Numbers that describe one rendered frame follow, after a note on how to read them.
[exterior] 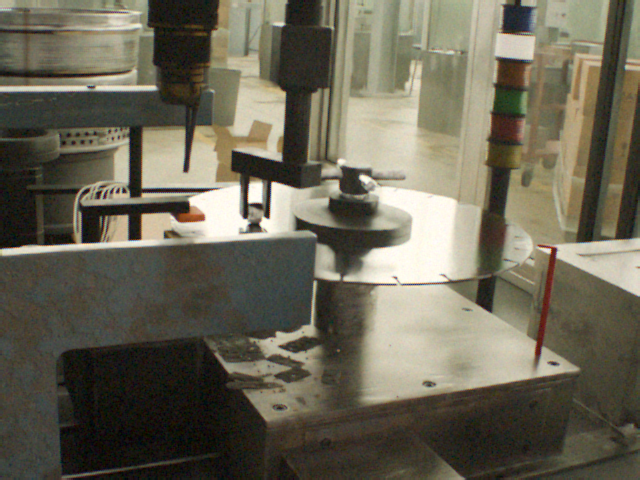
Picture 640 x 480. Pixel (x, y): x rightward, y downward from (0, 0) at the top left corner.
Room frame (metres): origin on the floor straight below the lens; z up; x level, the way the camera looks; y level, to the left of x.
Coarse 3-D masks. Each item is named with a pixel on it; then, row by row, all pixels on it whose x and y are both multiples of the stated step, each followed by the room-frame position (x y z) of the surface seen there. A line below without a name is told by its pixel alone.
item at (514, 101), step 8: (496, 88) 0.99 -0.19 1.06; (504, 88) 0.98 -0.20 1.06; (512, 88) 0.99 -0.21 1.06; (520, 88) 1.00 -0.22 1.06; (496, 96) 0.99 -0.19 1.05; (504, 96) 0.98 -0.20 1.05; (512, 96) 0.98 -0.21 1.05; (520, 96) 0.98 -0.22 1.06; (496, 104) 0.98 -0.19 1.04; (504, 104) 0.98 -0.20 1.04; (512, 104) 0.98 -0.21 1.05; (520, 104) 0.98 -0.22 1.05; (496, 112) 0.98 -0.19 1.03; (504, 112) 0.98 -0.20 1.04; (512, 112) 0.98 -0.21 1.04; (520, 112) 0.98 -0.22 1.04
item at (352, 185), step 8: (344, 160) 0.79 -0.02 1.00; (344, 168) 0.74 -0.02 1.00; (352, 168) 0.74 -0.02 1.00; (360, 168) 0.74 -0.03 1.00; (368, 168) 0.75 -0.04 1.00; (328, 176) 0.74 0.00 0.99; (336, 176) 0.74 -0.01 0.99; (344, 176) 0.74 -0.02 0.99; (352, 176) 0.74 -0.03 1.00; (360, 176) 0.73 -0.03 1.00; (368, 176) 0.75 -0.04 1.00; (376, 176) 0.75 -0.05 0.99; (384, 176) 0.76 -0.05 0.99; (392, 176) 0.76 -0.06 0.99; (400, 176) 0.76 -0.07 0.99; (344, 184) 0.74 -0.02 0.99; (352, 184) 0.74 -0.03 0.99; (360, 184) 0.73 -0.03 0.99; (368, 184) 0.71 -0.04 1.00; (376, 184) 0.71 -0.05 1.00; (344, 192) 0.74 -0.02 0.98; (352, 192) 0.74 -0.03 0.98; (360, 192) 0.74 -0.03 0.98; (368, 192) 0.75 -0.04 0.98
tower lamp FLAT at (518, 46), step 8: (504, 32) 0.98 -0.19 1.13; (512, 32) 1.00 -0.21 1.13; (504, 40) 0.98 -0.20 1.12; (512, 40) 0.98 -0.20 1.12; (520, 40) 0.98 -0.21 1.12; (528, 40) 0.98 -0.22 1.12; (496, 48) 1.00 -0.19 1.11; (504, 48) 0.98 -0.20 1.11; (512, 48) 0.98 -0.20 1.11; (520, 48) 0.98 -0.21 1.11; (528, 48) 0.98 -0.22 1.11; (496, 56) 0.99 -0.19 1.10; (504, 56) 0.98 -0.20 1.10; (512, 56) 0.98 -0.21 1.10; (520, 56) 0.98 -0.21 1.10; (528, 56) 0.98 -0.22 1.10
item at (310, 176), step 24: (288, 96) 0.69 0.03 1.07; (288, 120) 0.69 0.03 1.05; (288, 144) 0.69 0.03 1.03; (240, 168) 0.72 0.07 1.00; (264, 168) 0.70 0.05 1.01; (288, 168) 0.69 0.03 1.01; (312, 168) 0.69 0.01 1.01; (240, 192) 0.73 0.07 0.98; (264, 192) 0.73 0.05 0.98; (264, 216) 0.72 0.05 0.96
